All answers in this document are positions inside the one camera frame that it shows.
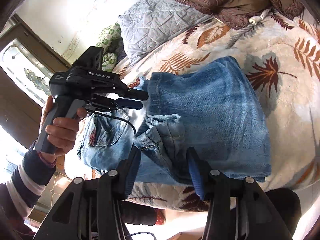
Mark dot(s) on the wooden door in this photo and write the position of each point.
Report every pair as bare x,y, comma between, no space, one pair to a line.
15,110

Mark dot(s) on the leaf print fleece blanket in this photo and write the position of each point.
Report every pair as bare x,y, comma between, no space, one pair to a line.
287,130

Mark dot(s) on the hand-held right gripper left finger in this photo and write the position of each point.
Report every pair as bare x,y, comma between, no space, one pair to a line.
136,161

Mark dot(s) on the person's left hand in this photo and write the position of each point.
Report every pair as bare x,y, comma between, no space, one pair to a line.
63,132

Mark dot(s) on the grey quilted pillow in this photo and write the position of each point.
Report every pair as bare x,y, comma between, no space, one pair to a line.
160,22

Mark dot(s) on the blue denim pants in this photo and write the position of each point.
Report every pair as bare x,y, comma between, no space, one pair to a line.
212,117

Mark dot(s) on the person's left forearm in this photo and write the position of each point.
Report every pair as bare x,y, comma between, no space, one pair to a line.
25,180

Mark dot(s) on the small white crumpled cloth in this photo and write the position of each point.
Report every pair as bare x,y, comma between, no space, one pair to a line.
257,18

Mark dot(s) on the green patterned cloth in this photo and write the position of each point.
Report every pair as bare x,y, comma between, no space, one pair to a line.
110,33

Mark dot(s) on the red dotted slipper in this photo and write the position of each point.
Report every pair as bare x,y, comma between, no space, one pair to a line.
160,218

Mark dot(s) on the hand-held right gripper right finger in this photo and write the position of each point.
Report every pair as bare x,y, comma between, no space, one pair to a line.
197,177

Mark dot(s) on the dark purple cloth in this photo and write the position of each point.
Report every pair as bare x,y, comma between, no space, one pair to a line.
121,50

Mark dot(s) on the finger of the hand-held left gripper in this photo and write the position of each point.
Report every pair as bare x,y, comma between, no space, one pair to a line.
130,104
137,94

